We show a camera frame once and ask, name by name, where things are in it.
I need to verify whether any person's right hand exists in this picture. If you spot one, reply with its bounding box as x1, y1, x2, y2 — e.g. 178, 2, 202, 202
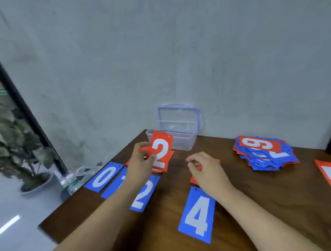
186, 152, 235, 200

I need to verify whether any person's left hand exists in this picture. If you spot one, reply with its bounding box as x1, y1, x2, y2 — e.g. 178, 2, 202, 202
124, 141, 157, 187

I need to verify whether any red number card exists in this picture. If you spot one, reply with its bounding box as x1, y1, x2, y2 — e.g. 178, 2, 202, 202
146, 130, 174, 170
190, 159, 221, 186
314, 159, 331, 187

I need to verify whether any person's right forearm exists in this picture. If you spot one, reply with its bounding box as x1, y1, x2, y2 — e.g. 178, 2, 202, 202
217, 186, 325, 251

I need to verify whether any person's left forearm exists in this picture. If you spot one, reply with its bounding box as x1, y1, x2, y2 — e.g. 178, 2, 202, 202
53, 181, 149, 251

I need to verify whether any stack of red cards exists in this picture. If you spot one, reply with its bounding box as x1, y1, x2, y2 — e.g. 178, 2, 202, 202
126, 145, 175, 173

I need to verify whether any clear plastic container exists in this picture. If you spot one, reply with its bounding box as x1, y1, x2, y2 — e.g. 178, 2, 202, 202
145, 120, 198, 151

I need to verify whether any blue number card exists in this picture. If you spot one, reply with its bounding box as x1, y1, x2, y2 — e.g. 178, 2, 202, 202
178, 186, 216, 244
84, 161, 124, 193
101, 167, 129, 200
129, 174, 161, 213

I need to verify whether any clear lid with blue rim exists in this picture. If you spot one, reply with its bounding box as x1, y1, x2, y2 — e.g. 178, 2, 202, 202
157, 104, 203, 137

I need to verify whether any clear plastic bag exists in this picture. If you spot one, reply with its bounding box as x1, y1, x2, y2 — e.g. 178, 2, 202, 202
76, 162, 104, 179

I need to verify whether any pile of blue red cards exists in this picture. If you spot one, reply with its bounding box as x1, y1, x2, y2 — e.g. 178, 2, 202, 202
232, 135, 300, 171

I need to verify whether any clear plastic water bottle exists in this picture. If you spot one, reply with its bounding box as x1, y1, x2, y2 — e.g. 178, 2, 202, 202
60, 173, 78, 201

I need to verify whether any grey plant pot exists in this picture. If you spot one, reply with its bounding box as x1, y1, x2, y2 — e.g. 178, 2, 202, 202
20, 171, 55, 195

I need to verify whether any green potted plant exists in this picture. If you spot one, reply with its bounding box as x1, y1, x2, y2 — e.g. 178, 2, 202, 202
0, 89, 56, 192

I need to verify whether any black window frame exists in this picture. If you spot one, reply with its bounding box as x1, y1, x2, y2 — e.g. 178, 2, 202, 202
0, 62, 69, 177

